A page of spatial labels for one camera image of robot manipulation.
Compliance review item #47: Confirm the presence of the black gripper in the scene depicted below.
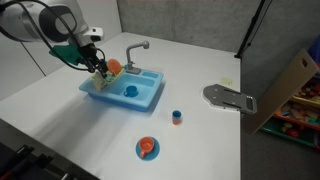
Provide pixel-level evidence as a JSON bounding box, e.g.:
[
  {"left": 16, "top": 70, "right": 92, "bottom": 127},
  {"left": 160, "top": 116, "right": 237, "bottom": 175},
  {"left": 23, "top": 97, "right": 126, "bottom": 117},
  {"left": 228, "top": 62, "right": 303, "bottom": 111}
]
[{"left": 78, "top": 44, "right": 108, "bottom": 72}]

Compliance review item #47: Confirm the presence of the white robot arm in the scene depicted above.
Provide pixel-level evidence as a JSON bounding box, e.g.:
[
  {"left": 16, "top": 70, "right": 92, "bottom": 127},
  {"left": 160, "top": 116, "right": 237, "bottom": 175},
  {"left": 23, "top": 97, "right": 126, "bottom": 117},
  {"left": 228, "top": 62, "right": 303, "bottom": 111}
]
[{"left": 0, "top": 0, "right": 108, "bottom": 74}]

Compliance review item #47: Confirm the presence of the orange toy plate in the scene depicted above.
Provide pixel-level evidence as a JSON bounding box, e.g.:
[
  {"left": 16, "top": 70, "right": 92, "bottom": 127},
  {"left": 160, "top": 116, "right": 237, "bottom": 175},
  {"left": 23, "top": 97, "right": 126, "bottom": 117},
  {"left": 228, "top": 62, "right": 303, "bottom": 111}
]
[{"left": 107, "top": 59, "right": 122, "bottom": 75}]

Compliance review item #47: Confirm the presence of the yellow toy dish rack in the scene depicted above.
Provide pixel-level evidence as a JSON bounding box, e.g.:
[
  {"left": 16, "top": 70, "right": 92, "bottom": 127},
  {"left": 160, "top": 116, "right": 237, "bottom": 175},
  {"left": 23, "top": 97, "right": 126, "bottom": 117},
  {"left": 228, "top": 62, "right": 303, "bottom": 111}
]
[{"left": 104, "top": 71, "right": 123, "bottom": 87}]

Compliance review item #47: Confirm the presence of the blue toy cup in sink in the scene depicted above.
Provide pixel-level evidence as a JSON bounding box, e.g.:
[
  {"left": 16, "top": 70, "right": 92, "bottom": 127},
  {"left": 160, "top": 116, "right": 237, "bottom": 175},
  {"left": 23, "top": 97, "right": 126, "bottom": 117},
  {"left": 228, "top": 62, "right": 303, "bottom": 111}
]
[{"left": 124, "top": 86, "right": 138, "bottom": 97}]

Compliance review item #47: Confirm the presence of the grey toy faucet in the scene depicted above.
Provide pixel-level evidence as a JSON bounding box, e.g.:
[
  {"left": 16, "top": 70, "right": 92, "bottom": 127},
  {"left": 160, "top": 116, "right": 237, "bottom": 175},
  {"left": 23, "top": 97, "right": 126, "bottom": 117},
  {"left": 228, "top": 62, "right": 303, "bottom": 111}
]
[{"left": 126, "top": 41, "right": 150, "bottom": 75}]

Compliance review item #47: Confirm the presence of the light blue toy sink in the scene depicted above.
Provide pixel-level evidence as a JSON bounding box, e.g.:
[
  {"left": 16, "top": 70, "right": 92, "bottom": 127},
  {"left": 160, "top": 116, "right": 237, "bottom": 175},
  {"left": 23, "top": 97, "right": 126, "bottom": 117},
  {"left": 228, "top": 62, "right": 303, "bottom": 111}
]
[{"left": 79, "top": 70, "right": 163, "bottom": 112}]

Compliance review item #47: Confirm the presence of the orange toy teacup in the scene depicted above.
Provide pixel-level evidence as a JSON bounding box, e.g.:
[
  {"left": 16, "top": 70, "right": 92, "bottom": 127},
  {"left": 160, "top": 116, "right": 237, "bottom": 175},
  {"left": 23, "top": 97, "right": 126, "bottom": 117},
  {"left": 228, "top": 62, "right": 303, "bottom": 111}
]
[{"left": 139, "top": 137, "right": 155, "bottom": 158}]

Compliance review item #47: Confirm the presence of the blue toy saucer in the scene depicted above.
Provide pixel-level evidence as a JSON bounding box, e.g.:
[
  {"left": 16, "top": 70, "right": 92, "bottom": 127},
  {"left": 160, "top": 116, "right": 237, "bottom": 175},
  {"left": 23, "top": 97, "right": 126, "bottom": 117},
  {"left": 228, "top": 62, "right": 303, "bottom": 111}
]
[{"left": 135, "top": 138, "right": 161, "bottom": 161}]

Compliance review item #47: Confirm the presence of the toy storage shelf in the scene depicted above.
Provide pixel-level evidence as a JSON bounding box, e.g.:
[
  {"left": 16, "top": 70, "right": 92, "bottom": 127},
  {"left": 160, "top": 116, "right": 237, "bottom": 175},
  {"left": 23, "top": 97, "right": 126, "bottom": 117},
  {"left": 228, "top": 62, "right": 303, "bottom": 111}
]
[{"left": 244, "top": 36, "right": 320, "bottom": 150}]

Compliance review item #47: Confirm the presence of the small blue orange cup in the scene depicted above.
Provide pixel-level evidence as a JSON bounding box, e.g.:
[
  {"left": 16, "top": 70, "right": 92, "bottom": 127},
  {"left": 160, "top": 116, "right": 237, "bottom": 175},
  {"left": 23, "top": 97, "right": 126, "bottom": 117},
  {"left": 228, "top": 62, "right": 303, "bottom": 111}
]
[{"left": 172, "top": 110, "right": 182, "bottom": 125}]

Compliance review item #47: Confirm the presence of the grey metal mounting plate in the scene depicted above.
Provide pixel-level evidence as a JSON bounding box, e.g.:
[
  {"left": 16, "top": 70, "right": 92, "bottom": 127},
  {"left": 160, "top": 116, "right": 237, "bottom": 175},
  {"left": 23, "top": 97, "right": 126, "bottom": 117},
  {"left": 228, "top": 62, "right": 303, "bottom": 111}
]
[{"left": 202, "top": 84, "right": 257, "bottom": 114}]

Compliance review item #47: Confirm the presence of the yellow sticky note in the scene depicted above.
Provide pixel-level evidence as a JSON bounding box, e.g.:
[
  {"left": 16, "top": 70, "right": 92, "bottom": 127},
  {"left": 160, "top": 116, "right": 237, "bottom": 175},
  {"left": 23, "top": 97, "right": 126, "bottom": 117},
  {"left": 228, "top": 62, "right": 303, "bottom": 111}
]
[{"left": 220, "top": 78, "right": 233, "bottom": 85}]

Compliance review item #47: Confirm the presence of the black tripod pole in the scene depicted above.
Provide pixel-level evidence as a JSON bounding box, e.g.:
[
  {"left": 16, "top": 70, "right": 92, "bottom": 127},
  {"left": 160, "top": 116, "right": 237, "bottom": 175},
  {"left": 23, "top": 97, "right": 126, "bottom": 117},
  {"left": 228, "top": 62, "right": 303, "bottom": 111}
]
[{"left": 234, "top": 0, "right": 273, "bottom": 59}]

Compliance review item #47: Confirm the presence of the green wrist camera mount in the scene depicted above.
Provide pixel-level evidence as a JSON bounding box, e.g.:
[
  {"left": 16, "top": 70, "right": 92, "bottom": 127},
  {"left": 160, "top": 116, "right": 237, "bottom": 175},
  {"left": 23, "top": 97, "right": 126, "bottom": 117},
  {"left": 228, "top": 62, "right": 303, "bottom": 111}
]
[{"left": 49, "top": 45, "right": 82, "bottom": 65}]

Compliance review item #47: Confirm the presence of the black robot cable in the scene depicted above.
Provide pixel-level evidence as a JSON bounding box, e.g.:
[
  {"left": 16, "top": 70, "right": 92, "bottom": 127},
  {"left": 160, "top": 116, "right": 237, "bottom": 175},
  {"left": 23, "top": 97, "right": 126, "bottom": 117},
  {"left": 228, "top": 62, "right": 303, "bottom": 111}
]
[{"left": 0, "top": 0, "right": 108, "bottom": 73}]

